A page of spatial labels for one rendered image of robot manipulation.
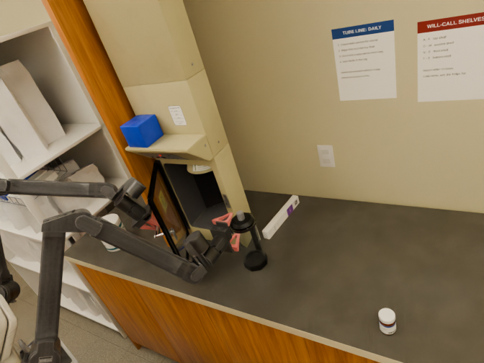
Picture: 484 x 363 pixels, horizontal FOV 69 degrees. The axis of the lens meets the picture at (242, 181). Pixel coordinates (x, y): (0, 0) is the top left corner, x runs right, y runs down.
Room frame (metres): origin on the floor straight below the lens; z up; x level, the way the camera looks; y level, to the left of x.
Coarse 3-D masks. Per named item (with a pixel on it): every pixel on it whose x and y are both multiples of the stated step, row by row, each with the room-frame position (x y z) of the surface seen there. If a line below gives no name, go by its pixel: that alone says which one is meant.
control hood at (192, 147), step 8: (168, 136) 1.29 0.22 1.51; (176, 136) 1.26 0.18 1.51; (184, 136) 1.24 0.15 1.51; (192, 136) 1.21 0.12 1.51; (200, 136) 1.19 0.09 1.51; (152, 144) 1.26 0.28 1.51; (160, 144) 1.23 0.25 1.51; (168, 144) 1.21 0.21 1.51; (176, 144) 1.19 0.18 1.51; (184, 144) 1.16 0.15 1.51; (192, 144) 1.14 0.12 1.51; (200, 144) 1.16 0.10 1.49; (208, 144) 1.19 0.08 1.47; (136, 152) 1.29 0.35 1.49; (144, 152) 1.26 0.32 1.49; (152, 152) 1.23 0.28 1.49; (160, 152) 1.20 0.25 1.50; (168, 152) 1.17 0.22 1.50; (176, 152) 1.14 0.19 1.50; (184, 152) 1.12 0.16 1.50; (192, 152) 1.12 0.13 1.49; (200, 152) 1.15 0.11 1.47; (208, 152) 1.18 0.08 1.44; (200, 160) 1.20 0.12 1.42; (208, 160) 1.18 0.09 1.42
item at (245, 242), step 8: (248, 232) 1.05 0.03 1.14; (256, 232) 1.07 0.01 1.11; (240, 240) 1.06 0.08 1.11; (248, 240) 1.04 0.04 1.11; (256, 240) 1.06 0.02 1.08; (240, 248) 1.07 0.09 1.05; (248, 248) 1.04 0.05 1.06; (256, 248) 1.05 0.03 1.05; (248, 256) 1.05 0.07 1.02; (256, 256) 1.04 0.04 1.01; (264, 256) 1.07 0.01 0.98; (248, 264) 1.05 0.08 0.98; (256, 264) 1.04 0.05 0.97
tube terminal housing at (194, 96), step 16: (192, 80) 1.22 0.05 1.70; (128, 96) 1.39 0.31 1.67; (144, 96) 1.34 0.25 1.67; (160, 96) 1.29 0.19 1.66; (176, 96) 1.24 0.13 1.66; (192, 96) 1.20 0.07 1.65; (208, 96) 1.26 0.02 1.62; (144, 112) 1.36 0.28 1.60; (160, 112) 1.31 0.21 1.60; (192, 112) 1.21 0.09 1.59; (208, 112) 1.24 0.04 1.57; (176, 128) 1.28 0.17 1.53; (192, 128) 1.23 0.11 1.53; (208, 128) 1.22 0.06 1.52; (224, 144) 1.26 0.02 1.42; (160, 160) 1.38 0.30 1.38; (176, 160) 1.32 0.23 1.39; (192, 160) 1.27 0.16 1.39; (224, 160) 1.24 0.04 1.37; (224, 176) 1.21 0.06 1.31; (224, 192) 1.20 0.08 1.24; (240, 192) 1.26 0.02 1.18; (240, 208) 1.24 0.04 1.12; (192, 224) 1.38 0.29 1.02
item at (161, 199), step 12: (156, 180) 1.26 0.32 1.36; (156, 192) 1.19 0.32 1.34; (168, 192) 1.34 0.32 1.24; (156, 204) 1.13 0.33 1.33; (168, 204) 1.27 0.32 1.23; (156, 216) 1.08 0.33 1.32; (168, 216) 1.19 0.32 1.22; (168, 228) 1.13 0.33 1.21; (180, 228) 1.28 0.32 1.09; (168, 240) 1.08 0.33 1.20; (180, 240) 1.20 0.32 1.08; (180, 252) 1.13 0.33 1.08
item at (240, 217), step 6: (240, 210) 1.10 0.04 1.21; (234, 216) 1.12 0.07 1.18; (240, 216) 1.08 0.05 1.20; (246, 216) 1.09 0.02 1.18; (252, 216) 1.09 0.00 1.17; (234, 222) 1.08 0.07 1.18; (240, 222) 1.07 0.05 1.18; (246, 222) 1.06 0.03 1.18; (252, 222) 1.06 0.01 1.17; (240, 228) 1.05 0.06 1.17
